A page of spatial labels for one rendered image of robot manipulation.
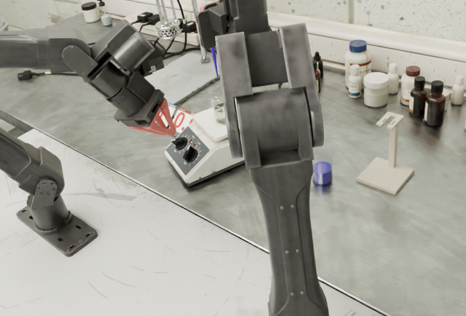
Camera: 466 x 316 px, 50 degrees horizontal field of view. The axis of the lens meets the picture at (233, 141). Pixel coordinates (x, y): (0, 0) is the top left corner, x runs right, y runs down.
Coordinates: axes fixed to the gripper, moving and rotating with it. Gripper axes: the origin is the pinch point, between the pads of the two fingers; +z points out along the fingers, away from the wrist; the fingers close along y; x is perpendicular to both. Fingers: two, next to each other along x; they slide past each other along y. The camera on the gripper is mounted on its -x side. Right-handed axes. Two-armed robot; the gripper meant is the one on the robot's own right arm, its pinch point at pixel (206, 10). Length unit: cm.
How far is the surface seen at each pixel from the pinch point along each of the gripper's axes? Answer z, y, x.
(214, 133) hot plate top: -2.8, 3.9, 24.1
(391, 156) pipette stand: -24.8, -22.8, 29.6
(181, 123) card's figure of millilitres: 16.8, 4.9, 30.8
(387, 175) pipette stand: -26.3, -20.6, 32.1
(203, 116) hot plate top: 5.0, 2.9, 24.0
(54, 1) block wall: 165, 11, 33
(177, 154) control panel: 2.6, 11.2, 29.1
